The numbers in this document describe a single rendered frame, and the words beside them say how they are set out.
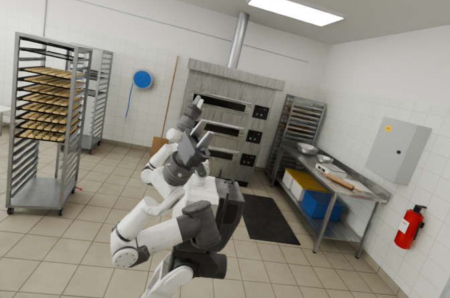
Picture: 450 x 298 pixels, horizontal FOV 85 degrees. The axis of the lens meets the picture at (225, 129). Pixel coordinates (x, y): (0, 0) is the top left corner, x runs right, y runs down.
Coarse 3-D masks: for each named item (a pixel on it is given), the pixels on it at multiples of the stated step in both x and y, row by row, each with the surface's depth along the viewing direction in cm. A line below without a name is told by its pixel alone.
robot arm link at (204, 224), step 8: (184, 216) 90; (192, 216) 89; (200, 216) 88; (208, 216) 90; (184, 224) 87; (192, 224) 87; (200, 224) 88; (208, 224) 89; (184, 232) 86; (192, 232) 87; (200, 232) 88; (208, 232) 88; (216, 232) 91; (184, 240) 88; (200, 240) 89; (208, 240) 88
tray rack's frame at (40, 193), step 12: (24, 36) 211; (36, 36) 214; (84, 48) 247; (84, 96) 292; (84, 108) 295; (60, 144) 300; (36, 168) 299; (36, 180) 295; (48, 180) 301; (72, 180) 313; (24, 192) 268; (36, 192) 273; (48, 192) 278; (12, 204) 246; (24, 204) 250; (36, 204) 254; (48, 204) 258
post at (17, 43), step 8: (16, 32) 209; (16, 40) 211; (16, 48) 212; (16, 56) 214; (16, 64) 215; (16, 72) 217; (16, 96) 223; (16, 104) 225; (8, 160) 233; (8, 168) 235; (8, 176) 237; (8, 184) 239; (8, 192) 240; (8, 200) 242
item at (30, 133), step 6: (30, 132) 246; (36, 132) 249; (42, 132) 254; (48, 132) 260; (72, 132) 278; (36, 138) 238; (42, 138) 243; (48, 138) 242; (54, 138) 245; (60, 138) 249
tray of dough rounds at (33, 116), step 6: (30, 114) 243; (36, 114) 254; (42, 114) 252; (30, 120) 232; (36, 120) 233; (42, 120) 237; (48, 120) 239; (54, 120) 243; (60, 120) 252; (66, 120) 253
